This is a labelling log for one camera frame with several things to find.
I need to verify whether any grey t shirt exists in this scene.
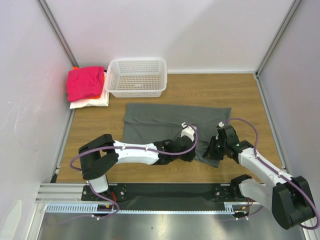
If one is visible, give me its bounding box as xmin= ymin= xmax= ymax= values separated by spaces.
xmin=122 ymin=103 xmax=232 ymax=168

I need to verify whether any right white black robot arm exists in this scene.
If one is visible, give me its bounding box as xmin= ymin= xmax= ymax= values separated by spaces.
xmin=204 ymin=123 xmax=320 ymax=230

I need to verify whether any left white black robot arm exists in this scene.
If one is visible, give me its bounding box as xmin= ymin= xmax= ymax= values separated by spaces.
xmin=78 ymin=134 xmax=197 ymax=200

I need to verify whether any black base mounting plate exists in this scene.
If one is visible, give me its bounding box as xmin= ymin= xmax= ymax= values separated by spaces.
xmin=81 ymin=182 xmax=260 ymax=212

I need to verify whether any white perforated plastic basket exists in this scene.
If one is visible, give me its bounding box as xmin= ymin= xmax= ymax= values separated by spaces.
xmin=105 ymin=57 xmax=168 ymax=98

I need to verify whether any white folded t shirt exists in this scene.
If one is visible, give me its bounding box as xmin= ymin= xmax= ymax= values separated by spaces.
xmin=69 ymin=84 xmax=109 ymax=110

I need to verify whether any pink folded t shirt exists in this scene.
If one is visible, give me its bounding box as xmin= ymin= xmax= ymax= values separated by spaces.
xmin=66 ymin=66 xmax=105 ymax=102

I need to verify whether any orange folded t shirt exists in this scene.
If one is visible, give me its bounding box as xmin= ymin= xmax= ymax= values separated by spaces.
xmin=72 ymin=66 xmax=106 ymax=100

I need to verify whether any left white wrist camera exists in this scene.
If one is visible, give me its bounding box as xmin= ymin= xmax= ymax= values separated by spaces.
xmin=180 ymin=122 xmax=197 ymax=141

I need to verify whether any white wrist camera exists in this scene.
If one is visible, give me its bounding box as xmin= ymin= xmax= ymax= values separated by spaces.
xmin=180 ymin=122 xmax=197 ymax=141
xmin=215 ymin=121 xmax=225 ymax=140

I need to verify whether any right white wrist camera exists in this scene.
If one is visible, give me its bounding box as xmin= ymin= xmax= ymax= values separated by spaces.
xmin=215 ymin=121 xmax=225 ymax=140

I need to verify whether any white slotted cable duct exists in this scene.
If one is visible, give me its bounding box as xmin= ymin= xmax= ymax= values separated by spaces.
xmin=46 ymin=201 xmax=251 ymax=215

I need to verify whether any aluminium front rail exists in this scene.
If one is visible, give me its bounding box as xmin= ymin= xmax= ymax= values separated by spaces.
xmin=34 ymin=183 xmax=310 ymax=204

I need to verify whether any right aluminium frame post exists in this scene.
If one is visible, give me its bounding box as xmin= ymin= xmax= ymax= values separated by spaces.
xmin=255 ymin=0 xmax=303 ymax=78

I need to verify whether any aluminium frame post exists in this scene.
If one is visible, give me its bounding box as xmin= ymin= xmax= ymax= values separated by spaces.
xmin=36 ymin=0 xmax=79 ymax=67
xmin=255 ymin=0 xmax=303 ymax=78

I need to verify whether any left aluminium frame post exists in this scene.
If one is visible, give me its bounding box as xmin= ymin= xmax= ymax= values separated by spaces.
xmin=36 ymin=0 xmax=79 ymax=67

